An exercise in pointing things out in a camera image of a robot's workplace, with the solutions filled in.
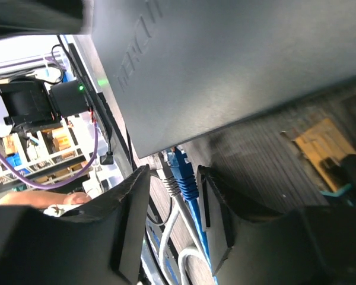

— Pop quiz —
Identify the black network switch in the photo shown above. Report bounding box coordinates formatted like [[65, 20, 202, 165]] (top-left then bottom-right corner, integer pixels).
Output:
[[91, 1, 356, 158]]

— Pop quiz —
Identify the grey ethernet cable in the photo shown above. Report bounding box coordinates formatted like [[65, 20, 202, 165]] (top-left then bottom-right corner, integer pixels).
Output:
[[150, 151, 214, 285]]

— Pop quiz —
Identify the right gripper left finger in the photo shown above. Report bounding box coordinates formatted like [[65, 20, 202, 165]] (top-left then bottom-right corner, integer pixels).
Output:
[[0, 165, 150, 284]]

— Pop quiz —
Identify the bare human hand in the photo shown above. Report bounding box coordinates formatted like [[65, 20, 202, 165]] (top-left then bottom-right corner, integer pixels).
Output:
[[0, 191, 91, 209]]

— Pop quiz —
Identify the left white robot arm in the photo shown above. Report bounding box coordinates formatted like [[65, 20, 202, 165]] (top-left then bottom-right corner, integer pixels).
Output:
[[0, 1, 89, 137]]

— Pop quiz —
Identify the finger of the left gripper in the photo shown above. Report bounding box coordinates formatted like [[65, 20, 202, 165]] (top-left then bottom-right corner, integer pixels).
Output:
[[0, 0, 87, 37]]

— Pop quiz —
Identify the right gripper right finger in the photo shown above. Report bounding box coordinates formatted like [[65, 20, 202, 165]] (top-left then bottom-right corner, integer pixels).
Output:
[[197, 166, 356, 284]]

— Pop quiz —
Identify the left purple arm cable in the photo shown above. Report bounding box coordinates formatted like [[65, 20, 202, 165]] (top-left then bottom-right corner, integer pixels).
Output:
[[0, 53, 99, 191]]

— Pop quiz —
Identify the black braided ethernet cable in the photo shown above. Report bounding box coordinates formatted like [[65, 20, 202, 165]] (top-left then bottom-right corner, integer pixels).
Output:
[[280, 117, 356, 205]]

